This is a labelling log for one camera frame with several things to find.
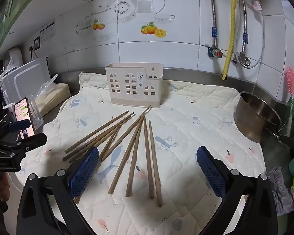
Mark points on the bagged cream paper stack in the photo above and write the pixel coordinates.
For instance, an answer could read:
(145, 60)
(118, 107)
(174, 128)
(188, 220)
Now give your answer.
(54, 93)

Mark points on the beige plastic utensil holder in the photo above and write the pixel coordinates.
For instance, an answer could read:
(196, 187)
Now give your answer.
(133, 85)

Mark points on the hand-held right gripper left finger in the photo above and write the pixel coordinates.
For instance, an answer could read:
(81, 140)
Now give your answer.
(84, 171)

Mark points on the white plastic container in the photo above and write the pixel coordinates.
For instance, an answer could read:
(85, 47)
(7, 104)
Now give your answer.
(16, 56)

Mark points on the white wall notice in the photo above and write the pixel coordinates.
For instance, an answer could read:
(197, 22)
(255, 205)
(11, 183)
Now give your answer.
(47, 31)

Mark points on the white cutting board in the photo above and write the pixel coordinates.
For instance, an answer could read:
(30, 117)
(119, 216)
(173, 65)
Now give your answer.
(31, 78)

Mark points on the black wall socket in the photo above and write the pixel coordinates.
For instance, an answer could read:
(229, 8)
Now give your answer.
(37, 42)

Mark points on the pile of wooden chopsticks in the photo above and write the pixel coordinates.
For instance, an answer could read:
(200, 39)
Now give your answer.
(134, 151)

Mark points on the clear plastic tube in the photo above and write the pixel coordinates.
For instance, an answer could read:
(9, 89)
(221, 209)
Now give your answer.
(262, 41)

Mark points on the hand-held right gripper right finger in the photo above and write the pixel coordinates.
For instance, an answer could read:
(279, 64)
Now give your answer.
(210, 173)

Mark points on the pink cardboard box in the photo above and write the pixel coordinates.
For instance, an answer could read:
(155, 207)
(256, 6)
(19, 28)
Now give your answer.
(24, 117)

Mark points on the person's left hand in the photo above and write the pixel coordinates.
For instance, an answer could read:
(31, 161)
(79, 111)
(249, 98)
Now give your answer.
(3, 188)

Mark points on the grey purple cloth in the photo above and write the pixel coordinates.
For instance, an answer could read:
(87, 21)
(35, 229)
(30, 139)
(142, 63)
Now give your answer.
(281, 191)

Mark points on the steel pot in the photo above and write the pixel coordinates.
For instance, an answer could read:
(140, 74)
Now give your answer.
(256, 117)

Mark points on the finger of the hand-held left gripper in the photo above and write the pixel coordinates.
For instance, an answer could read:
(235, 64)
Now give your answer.
(33, 139)
(19, 124)

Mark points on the printed quilted mat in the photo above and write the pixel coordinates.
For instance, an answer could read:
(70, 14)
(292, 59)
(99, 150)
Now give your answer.
(186, 132)

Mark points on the pink bottle brush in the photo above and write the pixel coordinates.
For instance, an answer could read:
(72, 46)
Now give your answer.
(290, 80)

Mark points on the clear plastic cup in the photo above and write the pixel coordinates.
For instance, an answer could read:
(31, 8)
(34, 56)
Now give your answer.
(36, 110)

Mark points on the green wall cabinet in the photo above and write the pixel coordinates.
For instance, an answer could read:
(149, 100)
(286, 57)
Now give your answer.
(5, 17)

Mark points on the metal valve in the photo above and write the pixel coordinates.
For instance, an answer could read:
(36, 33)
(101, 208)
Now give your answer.
(243, 60)

